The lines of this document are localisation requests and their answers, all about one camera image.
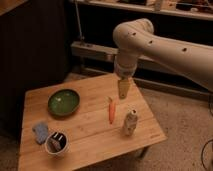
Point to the white cup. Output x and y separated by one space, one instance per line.
52 151

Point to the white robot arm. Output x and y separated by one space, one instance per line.
136 38

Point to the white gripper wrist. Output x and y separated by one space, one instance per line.
123 73

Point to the vertical metal pole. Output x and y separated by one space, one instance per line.
81 37

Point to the small patterned bottle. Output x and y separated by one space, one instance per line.
130 123

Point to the orange carrot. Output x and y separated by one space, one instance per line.
111 110

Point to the green bowl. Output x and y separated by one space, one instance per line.
63 102

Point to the metal shelf rail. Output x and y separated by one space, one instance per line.
149 74

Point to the wooden table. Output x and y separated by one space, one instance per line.
91 138

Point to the dark item in cup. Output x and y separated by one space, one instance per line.
55 140

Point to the upper wooden shelf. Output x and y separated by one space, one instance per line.
164 7

